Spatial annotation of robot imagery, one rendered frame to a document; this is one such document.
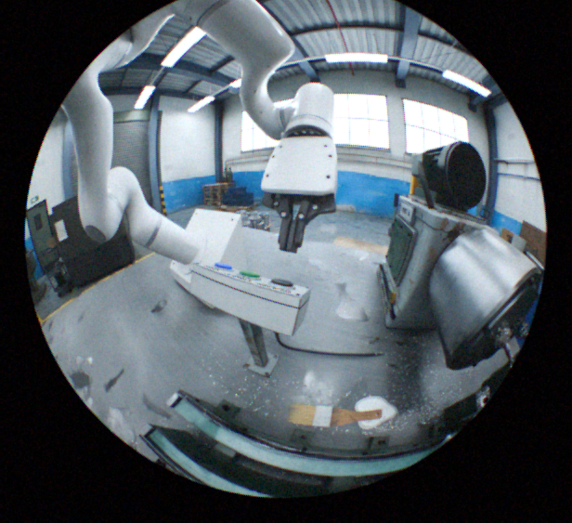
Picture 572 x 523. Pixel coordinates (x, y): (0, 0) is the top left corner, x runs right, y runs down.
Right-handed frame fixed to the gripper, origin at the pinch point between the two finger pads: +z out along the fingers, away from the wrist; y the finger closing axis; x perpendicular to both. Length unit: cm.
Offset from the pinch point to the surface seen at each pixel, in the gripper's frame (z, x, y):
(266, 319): 10.2, -3.5, 0.1
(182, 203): -126, 356, -614
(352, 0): -476, -53, 61
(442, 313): 8.9, 6.2, 29.1
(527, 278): 2.1, -8.4, 36.4
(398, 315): 14.3, 25.3, 28.4
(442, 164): -24.7, 9.8, 32.6
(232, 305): 10.1, -3.5, -4.7
